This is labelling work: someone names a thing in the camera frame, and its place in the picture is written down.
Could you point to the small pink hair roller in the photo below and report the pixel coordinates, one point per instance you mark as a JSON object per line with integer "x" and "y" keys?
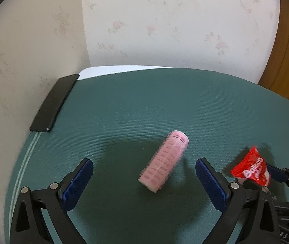
{"x": 163, "y": 162}

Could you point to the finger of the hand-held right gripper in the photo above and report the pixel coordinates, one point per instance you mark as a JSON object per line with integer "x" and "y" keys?
{"x": 276, "y": 174}

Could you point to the red white plastic packet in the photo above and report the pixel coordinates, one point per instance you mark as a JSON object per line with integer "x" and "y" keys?
{"x": 252, "y": 167}

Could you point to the green mat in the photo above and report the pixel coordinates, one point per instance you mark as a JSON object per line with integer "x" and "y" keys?
{"x": 159, "y": 101}

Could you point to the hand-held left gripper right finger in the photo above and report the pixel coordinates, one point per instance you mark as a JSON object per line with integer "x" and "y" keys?
{"x": 210, "y": 183}

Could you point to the black smartphone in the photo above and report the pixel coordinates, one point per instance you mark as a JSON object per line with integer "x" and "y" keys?
{"x": 54, "y": 104}

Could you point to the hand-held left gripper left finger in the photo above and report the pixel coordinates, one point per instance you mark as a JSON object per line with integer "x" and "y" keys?
{"x": 78, "y": 183}

